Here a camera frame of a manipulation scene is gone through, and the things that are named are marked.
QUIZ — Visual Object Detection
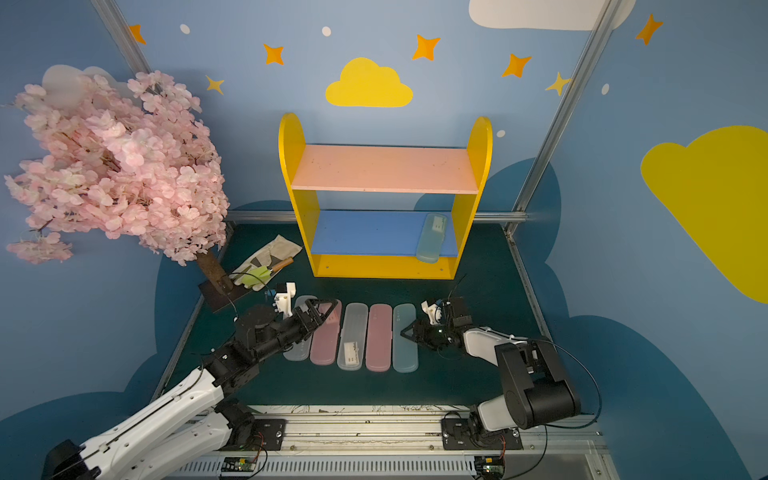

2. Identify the beige cloth tool pouch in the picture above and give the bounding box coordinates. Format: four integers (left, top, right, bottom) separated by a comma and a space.
229, 235, 302, 285

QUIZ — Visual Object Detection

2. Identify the aluminium frame post right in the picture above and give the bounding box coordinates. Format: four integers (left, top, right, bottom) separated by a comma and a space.
507, 0, 635, 224

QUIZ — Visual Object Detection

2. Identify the left controller board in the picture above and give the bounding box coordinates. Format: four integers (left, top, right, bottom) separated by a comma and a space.
220, 457, 261, 477

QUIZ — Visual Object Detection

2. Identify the aluminium frame post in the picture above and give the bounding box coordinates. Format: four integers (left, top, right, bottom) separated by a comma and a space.
90, 0, 151, 73
507, 0, 635, 224

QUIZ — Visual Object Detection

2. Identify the pink cherry blossom tree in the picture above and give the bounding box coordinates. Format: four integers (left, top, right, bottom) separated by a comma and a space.
5, 71, 229, 265

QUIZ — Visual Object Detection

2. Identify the aluminium frame post left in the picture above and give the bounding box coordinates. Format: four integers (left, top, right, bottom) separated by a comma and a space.
90, 0, 151, 73

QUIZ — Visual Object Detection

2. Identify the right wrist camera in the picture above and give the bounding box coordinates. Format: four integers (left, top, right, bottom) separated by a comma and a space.
421, 301, 443, 325

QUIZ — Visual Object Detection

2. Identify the teal pencil case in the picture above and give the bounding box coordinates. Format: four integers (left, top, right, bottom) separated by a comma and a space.
416, 213, 448, 264
392, 304, 419, 373

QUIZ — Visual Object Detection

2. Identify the green garden trowel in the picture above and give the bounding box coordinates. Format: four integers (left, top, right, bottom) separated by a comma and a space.
239, 257, 294, 291

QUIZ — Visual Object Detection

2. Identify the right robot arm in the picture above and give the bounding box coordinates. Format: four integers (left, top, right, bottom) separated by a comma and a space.
398, 297, 581, 434

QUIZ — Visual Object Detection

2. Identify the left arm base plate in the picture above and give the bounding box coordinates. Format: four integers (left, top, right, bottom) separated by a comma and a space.
238, 418, 287, 452

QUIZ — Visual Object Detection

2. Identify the pink pencil case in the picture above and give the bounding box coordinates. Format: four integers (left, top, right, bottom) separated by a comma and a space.
365, 304, 393, 372
309, 301, 343, 366

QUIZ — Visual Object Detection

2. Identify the pink pencil case top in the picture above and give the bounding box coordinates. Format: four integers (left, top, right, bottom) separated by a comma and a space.
309, 301, 343, 366

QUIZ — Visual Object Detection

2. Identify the yellow toy shelf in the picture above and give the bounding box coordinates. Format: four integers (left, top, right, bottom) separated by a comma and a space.
278, 113, 493, 280

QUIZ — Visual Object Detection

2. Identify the controller board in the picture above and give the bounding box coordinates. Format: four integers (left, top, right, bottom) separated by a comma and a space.
473, 456, 506, 480
220, 457, 261, 477

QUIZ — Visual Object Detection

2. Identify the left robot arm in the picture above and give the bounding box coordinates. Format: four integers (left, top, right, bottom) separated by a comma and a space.
42, 299, 339, 479

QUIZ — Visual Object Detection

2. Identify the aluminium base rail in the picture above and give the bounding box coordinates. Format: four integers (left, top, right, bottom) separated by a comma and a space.
162, 405, 619, 479

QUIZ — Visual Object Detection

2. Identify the pink pencil case bottom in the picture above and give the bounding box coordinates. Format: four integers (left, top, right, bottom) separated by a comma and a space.
365, 304, 393, 372

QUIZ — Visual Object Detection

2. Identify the right controller board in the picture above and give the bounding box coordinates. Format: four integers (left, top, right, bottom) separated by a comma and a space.
473, 456, 506, 480

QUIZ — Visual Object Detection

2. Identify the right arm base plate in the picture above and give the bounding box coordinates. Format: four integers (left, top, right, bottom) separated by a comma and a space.
440, 414, 523, 451

